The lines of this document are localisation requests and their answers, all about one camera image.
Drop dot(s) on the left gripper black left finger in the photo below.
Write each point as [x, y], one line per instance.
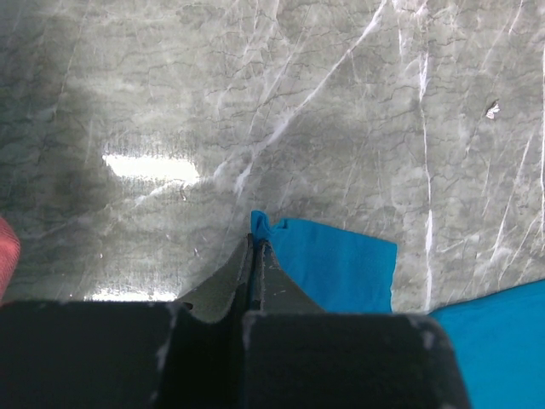
[181, 354]

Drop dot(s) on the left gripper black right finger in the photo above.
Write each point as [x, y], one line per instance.
[298, 356]

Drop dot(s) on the teal blue t shirt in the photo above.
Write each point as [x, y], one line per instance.
[498, 339]

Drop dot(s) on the salmon pink t shirt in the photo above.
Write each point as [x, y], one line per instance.
[9, 255]

